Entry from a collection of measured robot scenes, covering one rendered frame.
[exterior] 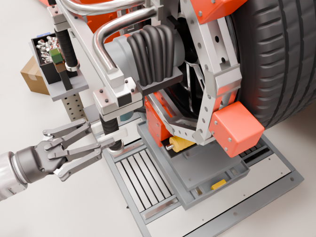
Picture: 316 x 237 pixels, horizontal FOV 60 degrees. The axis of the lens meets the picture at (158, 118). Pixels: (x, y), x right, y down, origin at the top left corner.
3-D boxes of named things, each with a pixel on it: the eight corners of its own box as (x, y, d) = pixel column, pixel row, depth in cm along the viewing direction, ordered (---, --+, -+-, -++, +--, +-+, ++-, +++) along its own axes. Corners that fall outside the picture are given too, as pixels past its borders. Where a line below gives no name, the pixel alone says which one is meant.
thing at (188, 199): (246, 177, 137) (251, 168, 129) (185, 211, 127) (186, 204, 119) (191, 107, 163) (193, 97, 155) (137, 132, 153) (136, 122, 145)
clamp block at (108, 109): (143, 106, 59) (142, 90, 55) (104, 122, 57) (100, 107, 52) (133, 90, 62) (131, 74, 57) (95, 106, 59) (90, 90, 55)
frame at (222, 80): (213, 163, 87) (270, 4, 43) (195, 172, 85) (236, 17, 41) (137, 60, 115) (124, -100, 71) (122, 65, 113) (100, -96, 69)
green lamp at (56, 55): (64, 60, 108) (61, 52, 105) (54, 64, 107) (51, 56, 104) (60, 54, 110) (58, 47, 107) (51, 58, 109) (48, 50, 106)
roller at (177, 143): (235, 125, 107) (239, 116, 102) (170, 158, 98) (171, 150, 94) (226, 115, 110) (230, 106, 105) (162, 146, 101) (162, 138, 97)
